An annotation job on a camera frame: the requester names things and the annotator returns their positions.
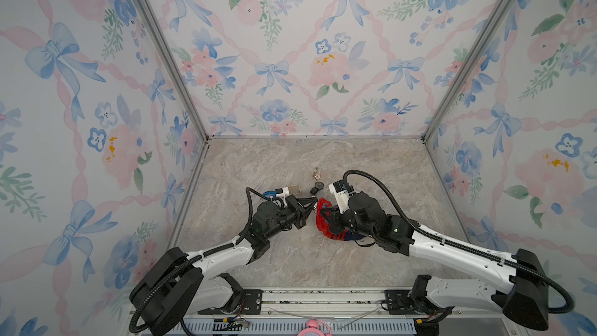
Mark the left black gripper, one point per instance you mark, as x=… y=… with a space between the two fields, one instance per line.
x=300 y=214

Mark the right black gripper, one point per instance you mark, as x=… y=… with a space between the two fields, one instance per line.
x=333 y=217

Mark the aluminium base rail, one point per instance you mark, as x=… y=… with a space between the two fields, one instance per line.
x=311 y=302

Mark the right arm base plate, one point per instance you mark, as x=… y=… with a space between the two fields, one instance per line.
x=396 y=301

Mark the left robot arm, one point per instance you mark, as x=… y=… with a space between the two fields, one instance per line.
x=181 y=282

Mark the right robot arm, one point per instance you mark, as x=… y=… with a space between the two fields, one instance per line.
x=514 y=285

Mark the black watch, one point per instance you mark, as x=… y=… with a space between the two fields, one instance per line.
x=317 y=187

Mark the red blue patterned cloth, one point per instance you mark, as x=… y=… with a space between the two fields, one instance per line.
x=323 y=203

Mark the pink round object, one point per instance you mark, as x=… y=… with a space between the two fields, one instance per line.
x=316 y=328

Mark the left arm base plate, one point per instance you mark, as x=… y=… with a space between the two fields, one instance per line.
x=246 y=302

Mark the blue strap watch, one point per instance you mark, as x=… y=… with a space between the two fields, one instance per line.
x=271 y=196

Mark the small gold watch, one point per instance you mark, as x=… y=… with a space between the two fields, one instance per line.
x=316 y=174

